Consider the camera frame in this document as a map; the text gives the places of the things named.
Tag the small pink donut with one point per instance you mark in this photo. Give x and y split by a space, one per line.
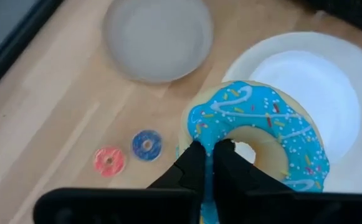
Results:
101 161

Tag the large blue frosted donut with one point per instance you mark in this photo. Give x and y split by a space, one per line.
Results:
246 105

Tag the white round plate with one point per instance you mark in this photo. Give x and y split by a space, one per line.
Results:
317 87

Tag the small dark blue donut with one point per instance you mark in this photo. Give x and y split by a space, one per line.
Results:
138 146

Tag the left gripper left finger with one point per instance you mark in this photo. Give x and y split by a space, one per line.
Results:
183 174

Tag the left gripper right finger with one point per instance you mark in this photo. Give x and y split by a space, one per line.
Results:
240 186

